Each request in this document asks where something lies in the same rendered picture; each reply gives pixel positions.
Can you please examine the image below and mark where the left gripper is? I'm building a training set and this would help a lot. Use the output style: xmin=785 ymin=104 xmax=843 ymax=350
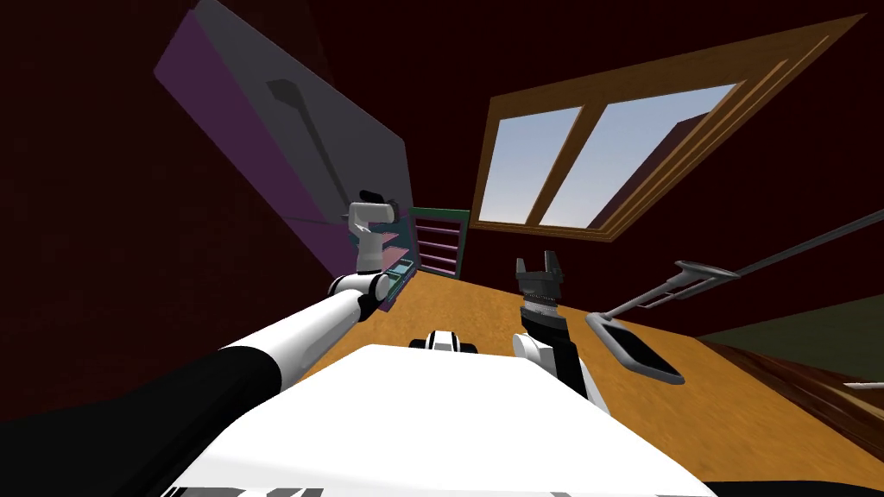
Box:
xmin=358 ymin=189 xmax=401 ymax=225

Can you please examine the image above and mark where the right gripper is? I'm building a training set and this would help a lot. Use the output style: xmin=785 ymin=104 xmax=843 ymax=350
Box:
xmin=515 ymin=251 xmax=565 ymax=299

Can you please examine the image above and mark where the green shelf with purple boards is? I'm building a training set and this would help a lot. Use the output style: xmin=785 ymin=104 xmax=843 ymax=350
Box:
xmin=376 ymin=206 xmax=473 ymax=313

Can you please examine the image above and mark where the grey and purple cupboard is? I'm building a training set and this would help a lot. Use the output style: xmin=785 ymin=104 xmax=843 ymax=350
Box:
xmin=152 ymin=0 xmax=415 ymax=279

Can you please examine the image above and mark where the grey desk lamp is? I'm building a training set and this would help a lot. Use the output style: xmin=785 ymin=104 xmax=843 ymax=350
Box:
xmin=584 ymin=208 xmax=884 ymax=387

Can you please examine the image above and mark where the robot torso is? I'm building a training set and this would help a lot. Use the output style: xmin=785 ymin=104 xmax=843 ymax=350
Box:
xmin=164 ymin=330 xmax=721 ymax=497

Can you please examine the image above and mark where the brown wooden window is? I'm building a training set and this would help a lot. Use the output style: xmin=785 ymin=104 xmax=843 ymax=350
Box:
xmin=469 ymin=12 xmax=868 ymax=244

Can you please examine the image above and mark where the orange wooden desk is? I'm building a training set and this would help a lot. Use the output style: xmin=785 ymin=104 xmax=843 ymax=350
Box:
xmin=296 ymin=267 xmax=884 ymax=486

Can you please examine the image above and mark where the dark grey bar handle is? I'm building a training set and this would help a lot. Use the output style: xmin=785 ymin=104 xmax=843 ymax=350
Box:
xmin=265 ymin=78 xmax=352 ymax=211

